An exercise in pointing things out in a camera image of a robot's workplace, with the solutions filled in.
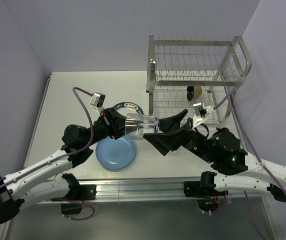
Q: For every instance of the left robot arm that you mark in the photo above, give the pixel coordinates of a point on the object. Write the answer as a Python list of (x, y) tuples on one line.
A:
[(48, 179)]

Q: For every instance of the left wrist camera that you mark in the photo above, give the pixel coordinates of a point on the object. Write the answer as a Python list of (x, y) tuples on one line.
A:
[(97, 99)]

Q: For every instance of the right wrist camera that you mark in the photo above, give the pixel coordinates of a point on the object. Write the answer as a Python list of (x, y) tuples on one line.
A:
[(202, 113)]

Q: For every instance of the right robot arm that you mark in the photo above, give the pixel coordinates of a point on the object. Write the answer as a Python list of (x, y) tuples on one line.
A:
[(233, 168)]

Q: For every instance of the blue plate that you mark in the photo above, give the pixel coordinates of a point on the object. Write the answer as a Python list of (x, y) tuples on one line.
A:
[(115, 154)]

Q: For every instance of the green rimmed white plate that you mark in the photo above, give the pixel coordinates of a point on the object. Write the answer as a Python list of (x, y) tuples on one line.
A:
[(126, 107)]

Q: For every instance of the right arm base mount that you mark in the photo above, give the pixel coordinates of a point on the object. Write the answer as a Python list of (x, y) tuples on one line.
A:
[(209, 200)]

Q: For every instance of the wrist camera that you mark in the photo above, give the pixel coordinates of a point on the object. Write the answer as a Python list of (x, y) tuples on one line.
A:
[(97, 99), (202, 113)]

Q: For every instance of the clear glass cup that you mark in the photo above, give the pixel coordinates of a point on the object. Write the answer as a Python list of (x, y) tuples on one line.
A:
[(137, 125)]

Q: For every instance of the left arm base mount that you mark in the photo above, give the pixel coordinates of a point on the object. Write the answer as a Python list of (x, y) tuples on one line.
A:
[(76, 199)]

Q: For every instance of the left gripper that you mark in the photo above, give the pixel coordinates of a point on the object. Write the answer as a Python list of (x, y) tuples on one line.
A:
[(113, 122)]

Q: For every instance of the stainless steel dish rack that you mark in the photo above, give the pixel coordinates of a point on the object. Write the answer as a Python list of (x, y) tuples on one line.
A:
[(219, 66)]

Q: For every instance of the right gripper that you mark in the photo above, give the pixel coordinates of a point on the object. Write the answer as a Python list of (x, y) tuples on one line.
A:
[(163, 141)]

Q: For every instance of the black bowl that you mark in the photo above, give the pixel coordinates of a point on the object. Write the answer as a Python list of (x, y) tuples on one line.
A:
[(193, 93)]

